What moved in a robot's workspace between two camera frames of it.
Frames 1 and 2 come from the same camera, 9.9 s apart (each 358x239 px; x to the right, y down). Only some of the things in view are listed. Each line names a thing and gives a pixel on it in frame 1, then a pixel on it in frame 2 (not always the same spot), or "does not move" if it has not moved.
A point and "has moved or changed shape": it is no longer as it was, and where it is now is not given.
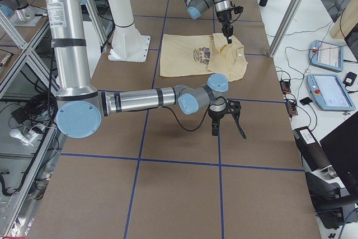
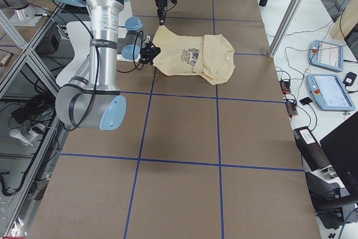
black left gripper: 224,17 to 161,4
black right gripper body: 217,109 to 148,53
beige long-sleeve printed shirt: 201,55 has moved or changed shape
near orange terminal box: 291,109 does not move
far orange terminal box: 285,87 does not move
